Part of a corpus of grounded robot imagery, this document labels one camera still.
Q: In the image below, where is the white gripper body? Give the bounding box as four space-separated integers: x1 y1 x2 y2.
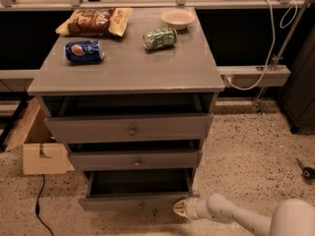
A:
185 198 210 220

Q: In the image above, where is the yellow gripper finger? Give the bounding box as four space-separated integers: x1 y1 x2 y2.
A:
174 210 189 218
173 199 187 210

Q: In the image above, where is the grey bottom drawer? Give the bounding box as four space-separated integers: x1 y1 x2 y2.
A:
79 168 195 211

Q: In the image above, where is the grey drawer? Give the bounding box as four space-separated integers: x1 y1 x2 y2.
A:
45 114 213 144
70 149 203 171
79 168 195 211

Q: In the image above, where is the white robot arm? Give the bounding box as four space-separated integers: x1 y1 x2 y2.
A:
173 194 315 236

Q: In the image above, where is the grey middle drawer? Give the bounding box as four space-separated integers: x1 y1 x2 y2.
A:
70 149 203 171

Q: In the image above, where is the grey top drawer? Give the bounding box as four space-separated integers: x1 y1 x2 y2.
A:
45 114 213 144

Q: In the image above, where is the black floor tool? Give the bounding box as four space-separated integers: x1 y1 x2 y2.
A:
296 159 315 180

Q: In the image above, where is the cardboard box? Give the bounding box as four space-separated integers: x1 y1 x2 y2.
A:
5 98 74 175

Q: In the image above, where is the dark grey side cabinet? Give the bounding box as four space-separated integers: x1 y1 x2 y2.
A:
279 27 315 134

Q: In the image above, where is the metal diagonal rod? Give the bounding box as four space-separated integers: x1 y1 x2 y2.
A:
253 0 311 114

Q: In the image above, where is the green soda can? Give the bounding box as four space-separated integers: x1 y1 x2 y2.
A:
143 28 177 51

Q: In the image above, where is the blue pepsi can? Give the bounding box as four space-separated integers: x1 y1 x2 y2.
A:
64 40 104 63

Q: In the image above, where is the white bowl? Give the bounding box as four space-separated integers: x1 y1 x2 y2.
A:
161 9 196 30

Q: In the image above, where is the brown yellow chip bag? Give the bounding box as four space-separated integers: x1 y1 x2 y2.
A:
55 8 133 37

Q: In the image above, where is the black power cable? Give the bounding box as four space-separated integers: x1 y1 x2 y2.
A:
34 174 55 236

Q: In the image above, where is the white cable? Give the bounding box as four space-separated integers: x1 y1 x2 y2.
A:
224 0 299 91

